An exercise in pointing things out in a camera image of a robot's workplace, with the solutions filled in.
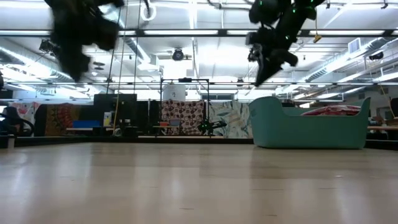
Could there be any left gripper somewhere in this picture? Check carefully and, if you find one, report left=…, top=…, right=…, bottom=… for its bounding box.
left=43, top=0, right=125, bottom=82

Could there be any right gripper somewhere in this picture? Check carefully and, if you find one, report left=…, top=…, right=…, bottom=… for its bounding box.
left=248, top=26, right=299, bottom=87

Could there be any red Orville popcorn bag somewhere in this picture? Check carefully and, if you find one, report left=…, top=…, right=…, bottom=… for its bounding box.
left=300, top=105, right=362, bottom=117

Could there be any teal plastic basket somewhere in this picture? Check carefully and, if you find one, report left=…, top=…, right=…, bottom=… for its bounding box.
left=248, top=96, right=372, bottom=150

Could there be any black ceiling spotlight cluster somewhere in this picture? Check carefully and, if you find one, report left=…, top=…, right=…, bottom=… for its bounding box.
left=38, top=39, right=60, bottom=58

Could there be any orange brown patterned fabric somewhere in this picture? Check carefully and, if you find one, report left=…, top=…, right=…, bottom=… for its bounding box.
left=45, top=103, right=82, bottom=137

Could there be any yellow hanging tag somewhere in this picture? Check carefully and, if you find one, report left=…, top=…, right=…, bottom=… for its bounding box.
left=312, top=18, right=323, bottom=44

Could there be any blue box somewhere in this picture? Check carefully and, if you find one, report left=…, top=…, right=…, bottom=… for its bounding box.
left=72, top=119, right=101, bottom=129

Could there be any leaf-patterned fabric panel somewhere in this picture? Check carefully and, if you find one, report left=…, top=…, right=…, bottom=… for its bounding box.
left=208, top=100, right=254, bottom=139

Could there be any pale floral fabric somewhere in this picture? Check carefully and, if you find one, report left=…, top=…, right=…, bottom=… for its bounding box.
left=9, top=101, right=42, bottom=125

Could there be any black tall cabinet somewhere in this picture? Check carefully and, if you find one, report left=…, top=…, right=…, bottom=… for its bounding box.
left=93, top=93, right=138, bottom=138

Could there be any person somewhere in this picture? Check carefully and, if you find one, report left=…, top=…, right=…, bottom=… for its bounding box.
left=0, top=105, right=35, bottom=138

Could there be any white ceiling vent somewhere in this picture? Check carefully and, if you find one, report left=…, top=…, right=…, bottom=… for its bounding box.
left=348, top=37, right=361, bottom=54

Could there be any round black ceiling device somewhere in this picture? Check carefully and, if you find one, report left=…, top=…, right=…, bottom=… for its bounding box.
left=172, top=47, right=185, bottom=62

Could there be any black overhead light beam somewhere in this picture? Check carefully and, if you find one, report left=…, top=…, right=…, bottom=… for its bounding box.
left=0, top=28, right=398, bottom=39

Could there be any white bucket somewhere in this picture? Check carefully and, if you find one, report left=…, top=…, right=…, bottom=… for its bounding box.
left=162, top=83, right=187, bottom=101

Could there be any red circle-patterned fabric panel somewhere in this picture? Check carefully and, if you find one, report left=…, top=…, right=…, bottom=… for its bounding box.
left=160, top=99, right=206, bottom=136

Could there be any small black ceiling device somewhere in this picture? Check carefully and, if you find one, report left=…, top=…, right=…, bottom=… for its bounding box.
left=368, top=50, right=385, bottom=61

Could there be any small wooden table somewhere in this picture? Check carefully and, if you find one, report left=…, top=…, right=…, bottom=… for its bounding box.
left=152, top=119, right=182, bottom=137

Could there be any wooden workbench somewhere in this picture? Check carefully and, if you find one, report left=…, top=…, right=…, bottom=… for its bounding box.
left=366, top=125, right=398, bottom=131

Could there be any black hanging cable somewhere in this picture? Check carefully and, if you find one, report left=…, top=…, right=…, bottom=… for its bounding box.
left=133, top=0, right=142, bottom=95
left=106, top=49, right=115, bottom=95

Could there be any yellow hanging cord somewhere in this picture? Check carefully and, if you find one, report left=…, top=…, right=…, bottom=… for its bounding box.
left=112, top=6, right=129, bottom=133

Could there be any silver ceiling air duct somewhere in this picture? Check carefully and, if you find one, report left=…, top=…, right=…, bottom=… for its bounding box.
left=124, top=37, right=153, bottom=63

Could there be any black metal stand frame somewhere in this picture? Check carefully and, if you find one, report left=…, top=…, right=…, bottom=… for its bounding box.
left=159, top=77, right=211, bottom=138

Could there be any white hanging ring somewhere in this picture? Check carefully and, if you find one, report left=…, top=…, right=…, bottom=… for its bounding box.
left=139, top=0, right=157, bottom=22

